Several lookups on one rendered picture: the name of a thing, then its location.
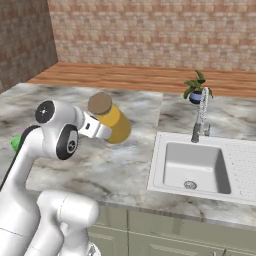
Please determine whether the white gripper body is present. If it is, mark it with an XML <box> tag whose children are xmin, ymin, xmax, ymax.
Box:
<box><xmin>94</xmin><ymin>121</ymin><xmax>113</xmax><ymax>141</ymax></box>

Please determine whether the yellow pitcher with brown lid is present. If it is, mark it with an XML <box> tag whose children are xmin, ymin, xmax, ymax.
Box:
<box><xmin>87</xmin><ymin>91</ymin><xmax>133</xmax><ymax>145</ymax></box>

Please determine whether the green cup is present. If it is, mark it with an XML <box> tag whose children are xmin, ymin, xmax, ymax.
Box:
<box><xmin>9</xmin><ymin>134</ymin><xmax>23</xmax><ymax>154</ymax></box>

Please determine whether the pale green drawer front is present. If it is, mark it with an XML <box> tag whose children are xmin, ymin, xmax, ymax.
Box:
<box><xmin>95</xmin><ymin>205</ymin><xmax>129</xmax><ymax>232</ymax></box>

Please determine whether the silver spring tap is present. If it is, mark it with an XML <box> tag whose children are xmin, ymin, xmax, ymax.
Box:
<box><xmin>190</xmin><ymin>86</ymin><xmax>212</xmax><ymax>144</ymax></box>

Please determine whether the white sink with drainer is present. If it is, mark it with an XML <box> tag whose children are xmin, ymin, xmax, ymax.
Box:
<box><xmin>146</xmin><ymin>130</ymin><xmax>256</xmax><ymax>206</ymax></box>

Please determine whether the green plant in blue pot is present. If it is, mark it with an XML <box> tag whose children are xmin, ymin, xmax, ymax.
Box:
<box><xmin>182</xmin><ymin>69</ymin><xmax>215</xmax><ymax>105</ymax></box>

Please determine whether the pale green cupboard door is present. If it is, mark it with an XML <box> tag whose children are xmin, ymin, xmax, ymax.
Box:
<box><xmin>128</xmin><ymin>231</ymin><xmax>256</xmax><ymax>256</ymax></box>
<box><xmin>87</xmin><ymin>225</ymin><xmax>130</xmax><ymax>256</ymax></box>

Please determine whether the pale green panel under sink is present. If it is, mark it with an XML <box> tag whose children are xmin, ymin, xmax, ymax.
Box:
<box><xmin>128</xmin><ymin>209</ymin><xmax>256</xmax><ymax>252</ymax></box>

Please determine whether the silver cupboard handle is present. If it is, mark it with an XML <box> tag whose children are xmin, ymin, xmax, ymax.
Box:
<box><xmin>209</xmin><ymin>248</ymin><xmax>228</xmax><ymax>256</ymax></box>

